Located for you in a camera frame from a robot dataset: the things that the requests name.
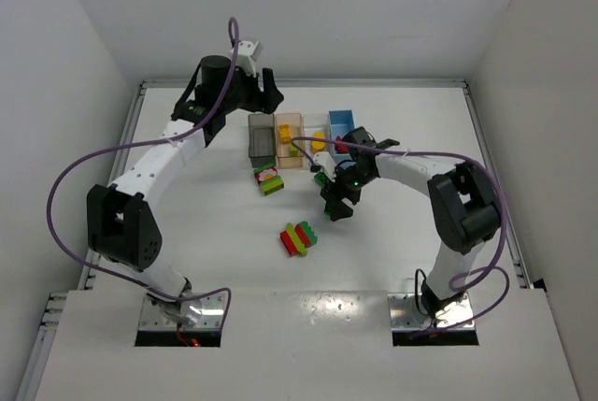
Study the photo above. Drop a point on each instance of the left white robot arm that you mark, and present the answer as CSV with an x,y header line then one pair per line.
x,y
121,225

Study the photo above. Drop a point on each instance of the blue container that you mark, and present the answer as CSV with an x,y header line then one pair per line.
x,y
341,123

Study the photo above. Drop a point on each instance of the red curved lego piece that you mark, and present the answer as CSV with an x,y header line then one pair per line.
x,y
340,148

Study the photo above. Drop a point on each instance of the yellow round lego piece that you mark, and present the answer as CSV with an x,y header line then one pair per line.
x,y
318,144

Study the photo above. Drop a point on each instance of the red white green lego stack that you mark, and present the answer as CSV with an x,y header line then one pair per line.
x,y
268,179

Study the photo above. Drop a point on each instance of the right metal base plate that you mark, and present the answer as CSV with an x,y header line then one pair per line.
x,y
407,318

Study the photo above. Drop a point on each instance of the grey transparent container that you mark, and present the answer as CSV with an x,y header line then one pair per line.
x,y
262,142

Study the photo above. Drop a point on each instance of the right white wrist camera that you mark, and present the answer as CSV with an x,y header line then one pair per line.
x,y
323,162

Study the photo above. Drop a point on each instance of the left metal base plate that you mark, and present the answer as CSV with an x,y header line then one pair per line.
x,y
202,315

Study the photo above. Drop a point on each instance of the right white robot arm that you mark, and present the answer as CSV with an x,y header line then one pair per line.
x,y
464,204

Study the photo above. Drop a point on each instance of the metal base plate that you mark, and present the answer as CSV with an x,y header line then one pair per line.
x,y
202,315
407,318

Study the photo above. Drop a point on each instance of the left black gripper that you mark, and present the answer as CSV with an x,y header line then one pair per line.
x,y
255,96

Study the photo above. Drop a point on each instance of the dark green lego brick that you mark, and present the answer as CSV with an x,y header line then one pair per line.
x,y
329,210
321,179

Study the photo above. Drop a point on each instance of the orange transparent container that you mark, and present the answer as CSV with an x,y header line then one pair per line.
x,y
285,160

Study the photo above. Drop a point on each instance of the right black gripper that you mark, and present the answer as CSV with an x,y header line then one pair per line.
x,y
342,193

